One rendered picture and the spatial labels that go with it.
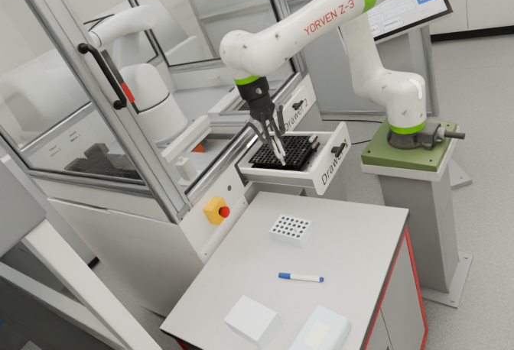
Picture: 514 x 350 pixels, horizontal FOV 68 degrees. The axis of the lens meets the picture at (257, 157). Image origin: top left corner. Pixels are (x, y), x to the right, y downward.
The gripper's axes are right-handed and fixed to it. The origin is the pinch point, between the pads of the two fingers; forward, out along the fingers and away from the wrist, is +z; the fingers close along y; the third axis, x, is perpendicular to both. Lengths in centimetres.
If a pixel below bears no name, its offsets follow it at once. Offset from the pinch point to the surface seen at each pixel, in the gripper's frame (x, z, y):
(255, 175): 12.7, 14.1, -9.3
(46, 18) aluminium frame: -3, -61, -40
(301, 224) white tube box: -14.6, 21.6, -4.9
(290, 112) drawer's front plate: 41.2, 12.1, 19.8
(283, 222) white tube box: -9.5, 21.7, -9.6
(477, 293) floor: -21, 101, 55
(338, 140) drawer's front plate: 2.7, 10.9, 22.3
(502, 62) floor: 122, 102, 225
